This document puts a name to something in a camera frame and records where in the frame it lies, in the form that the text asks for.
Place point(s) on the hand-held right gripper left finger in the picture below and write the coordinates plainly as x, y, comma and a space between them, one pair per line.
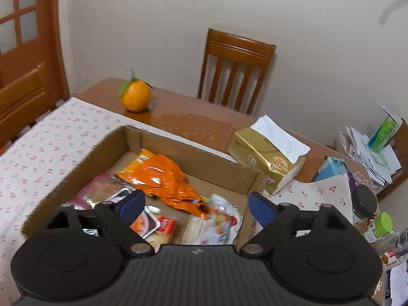
130, 205

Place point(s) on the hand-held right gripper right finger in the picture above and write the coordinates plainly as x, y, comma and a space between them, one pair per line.
261, 210

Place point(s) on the small white fruit snack packet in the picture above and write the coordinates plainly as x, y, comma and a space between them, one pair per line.
226, 220

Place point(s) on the large white snack bag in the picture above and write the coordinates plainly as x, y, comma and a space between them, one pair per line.
95, 188

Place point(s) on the orange foil snack bag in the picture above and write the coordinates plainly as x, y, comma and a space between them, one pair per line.
165, 178

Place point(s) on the cardboard box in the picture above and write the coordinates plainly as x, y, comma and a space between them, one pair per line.
197, 165

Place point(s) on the small orange snack packet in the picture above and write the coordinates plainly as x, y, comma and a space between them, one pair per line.
137, 162

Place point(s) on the gold tissue pack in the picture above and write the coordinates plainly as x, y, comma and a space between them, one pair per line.
261, 156

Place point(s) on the light blue box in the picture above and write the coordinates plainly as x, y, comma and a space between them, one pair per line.
328, 170

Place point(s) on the black lid jar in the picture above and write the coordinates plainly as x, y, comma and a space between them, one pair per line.
365, 200

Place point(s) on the orange fruit with leaf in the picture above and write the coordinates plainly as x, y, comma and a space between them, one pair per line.
137, 97

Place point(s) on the pile of white papers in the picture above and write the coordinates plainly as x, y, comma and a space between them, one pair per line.
360, 153

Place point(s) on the green lid jar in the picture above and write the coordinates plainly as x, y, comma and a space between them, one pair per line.
382, 223

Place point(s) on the clear plastic container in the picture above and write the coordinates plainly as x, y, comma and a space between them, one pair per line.
392, 258

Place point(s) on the green white carton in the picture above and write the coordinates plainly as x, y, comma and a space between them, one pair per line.
384, 132

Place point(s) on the wooden door with glass panes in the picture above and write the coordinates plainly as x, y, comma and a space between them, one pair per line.
28, 79

